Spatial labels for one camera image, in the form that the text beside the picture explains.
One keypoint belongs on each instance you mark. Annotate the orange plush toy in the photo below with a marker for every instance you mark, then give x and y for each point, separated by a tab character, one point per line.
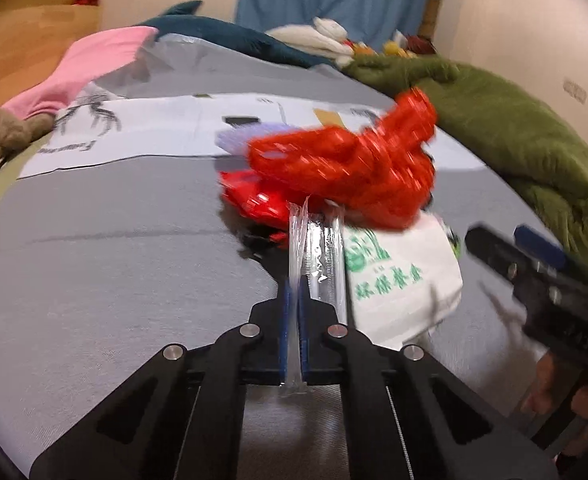
363	48

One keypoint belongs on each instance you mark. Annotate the red plastic bag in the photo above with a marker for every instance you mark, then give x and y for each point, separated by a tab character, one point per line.
354	175

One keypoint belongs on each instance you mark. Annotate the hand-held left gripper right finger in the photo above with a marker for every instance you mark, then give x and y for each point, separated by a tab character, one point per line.
304	340

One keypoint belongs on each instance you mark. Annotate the white paper bag green print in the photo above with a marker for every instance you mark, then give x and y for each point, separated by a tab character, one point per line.
399	305

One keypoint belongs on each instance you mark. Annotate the pink cloth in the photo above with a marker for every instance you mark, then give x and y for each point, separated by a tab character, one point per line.
74	70

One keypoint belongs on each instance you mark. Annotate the white plush toy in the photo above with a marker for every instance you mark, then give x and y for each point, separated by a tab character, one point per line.
309	37

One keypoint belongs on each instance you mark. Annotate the wooden cabinet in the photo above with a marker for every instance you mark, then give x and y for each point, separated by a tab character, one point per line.
29	35

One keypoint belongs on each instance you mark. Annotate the brown plush toy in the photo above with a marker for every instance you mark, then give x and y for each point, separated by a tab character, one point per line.
4	132

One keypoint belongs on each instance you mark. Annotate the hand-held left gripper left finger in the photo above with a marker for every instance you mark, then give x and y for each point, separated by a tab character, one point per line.
287	320

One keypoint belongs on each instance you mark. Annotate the brown cardboard box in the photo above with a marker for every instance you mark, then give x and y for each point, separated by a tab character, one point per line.
430	15

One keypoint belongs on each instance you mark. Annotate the grey bed sheet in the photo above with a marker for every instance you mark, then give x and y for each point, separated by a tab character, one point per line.
114	270

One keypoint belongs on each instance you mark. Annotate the purple foam net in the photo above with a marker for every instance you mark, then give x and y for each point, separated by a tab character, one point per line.
234	140

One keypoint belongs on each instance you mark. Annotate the yellow plush toy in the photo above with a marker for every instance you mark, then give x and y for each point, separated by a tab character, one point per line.
391	48

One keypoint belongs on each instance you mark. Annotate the clear plastic wrapper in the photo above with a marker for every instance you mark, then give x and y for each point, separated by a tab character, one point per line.
319	260

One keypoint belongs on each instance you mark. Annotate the blue shark plush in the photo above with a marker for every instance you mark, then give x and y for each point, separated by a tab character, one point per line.
224	32

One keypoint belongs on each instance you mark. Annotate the white printed plastic sheet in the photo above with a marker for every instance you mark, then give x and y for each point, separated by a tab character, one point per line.
164	125

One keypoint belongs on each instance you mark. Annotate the white wall outlet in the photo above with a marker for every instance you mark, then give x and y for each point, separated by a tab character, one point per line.
575	91

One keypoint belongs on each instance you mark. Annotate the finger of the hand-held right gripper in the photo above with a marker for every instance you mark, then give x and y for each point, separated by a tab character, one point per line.
541	250
491	255

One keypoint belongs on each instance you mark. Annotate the green blanket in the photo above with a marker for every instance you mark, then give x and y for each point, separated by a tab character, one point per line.
524	135

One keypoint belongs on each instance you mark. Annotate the person's right hand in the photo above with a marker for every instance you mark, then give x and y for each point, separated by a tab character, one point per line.
544	385

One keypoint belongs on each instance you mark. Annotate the dark red plush toy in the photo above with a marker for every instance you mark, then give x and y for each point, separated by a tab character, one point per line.
420	43

